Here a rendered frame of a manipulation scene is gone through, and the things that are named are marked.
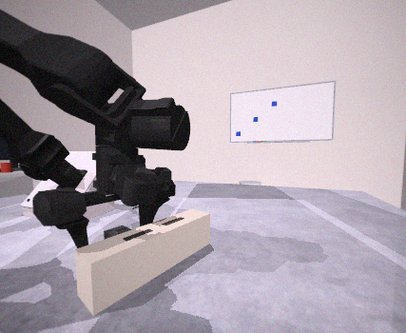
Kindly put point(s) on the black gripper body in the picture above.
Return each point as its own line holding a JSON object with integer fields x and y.
{"x": 64, "y": 205}

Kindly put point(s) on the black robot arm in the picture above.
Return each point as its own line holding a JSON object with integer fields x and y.
{"x": 79, "y": 79}

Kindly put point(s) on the black two-prong plug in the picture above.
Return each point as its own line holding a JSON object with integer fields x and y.
{"x": 115, "y": 231}

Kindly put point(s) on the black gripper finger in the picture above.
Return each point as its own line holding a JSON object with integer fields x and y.
{"x": 147, "y": 212}
{"x": 77, "y": 231}

